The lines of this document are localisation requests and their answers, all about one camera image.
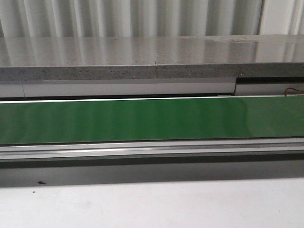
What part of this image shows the aluminium conveyor front rail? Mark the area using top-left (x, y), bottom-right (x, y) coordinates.
top-left (0, 138), bottom-right (304, 162)

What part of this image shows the green conveyor belt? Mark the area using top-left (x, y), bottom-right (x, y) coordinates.
top-left (0, 96), bottom-right (304, 145)

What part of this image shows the grey stone counter slab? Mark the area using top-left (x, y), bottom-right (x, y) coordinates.
top-left (0, 35), bottom-right (304, 81)

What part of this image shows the red wire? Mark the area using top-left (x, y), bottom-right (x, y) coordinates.
top-left (284, 87), bottom-right (304, 96)

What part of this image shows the white conveyor rear rail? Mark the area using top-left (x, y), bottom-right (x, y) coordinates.
top-left (0, 94), bottom-right (304, 104)

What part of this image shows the white corrugated curtain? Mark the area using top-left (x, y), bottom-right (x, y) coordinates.
top-left (0, 0), bottom-right (304, 38)

